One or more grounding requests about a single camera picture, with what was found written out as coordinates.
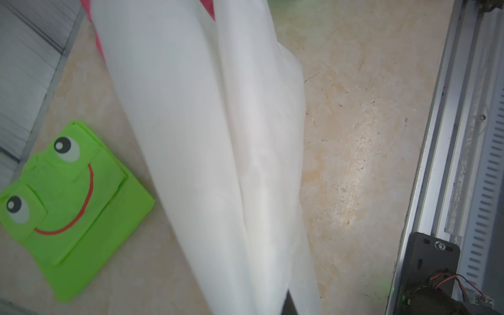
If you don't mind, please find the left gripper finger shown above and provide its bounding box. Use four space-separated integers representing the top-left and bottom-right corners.
280 290 299 315

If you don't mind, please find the white raincoat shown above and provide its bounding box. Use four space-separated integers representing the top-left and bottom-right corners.
90 1 321 314

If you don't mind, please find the green frog raincoat folded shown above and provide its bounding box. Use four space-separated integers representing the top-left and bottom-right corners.
1 121 155 302

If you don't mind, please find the pink rabbit raincoat folded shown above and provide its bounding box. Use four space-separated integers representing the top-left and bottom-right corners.
80 0 215 59

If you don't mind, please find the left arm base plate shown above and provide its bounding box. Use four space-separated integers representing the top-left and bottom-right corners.
393 232 504 315

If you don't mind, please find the aluminium front rail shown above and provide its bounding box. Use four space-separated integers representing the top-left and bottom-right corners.
386 1 503 314

